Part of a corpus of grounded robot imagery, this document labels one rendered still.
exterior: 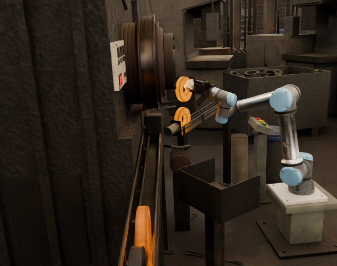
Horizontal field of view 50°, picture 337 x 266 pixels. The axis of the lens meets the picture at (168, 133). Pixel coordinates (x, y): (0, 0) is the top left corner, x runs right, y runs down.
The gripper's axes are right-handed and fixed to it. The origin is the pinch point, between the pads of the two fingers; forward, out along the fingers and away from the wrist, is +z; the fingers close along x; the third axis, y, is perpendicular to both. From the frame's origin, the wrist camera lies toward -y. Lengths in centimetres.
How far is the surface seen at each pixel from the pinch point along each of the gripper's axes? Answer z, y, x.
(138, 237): -68, -1, 126
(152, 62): -19, 27, 64
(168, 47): -16, 32, 50
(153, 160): -25, -21, 58
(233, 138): -28, -35, -34
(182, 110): -3.5, -14.7, 2.2
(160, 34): -11, 37, 51
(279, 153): -51, -55, -84
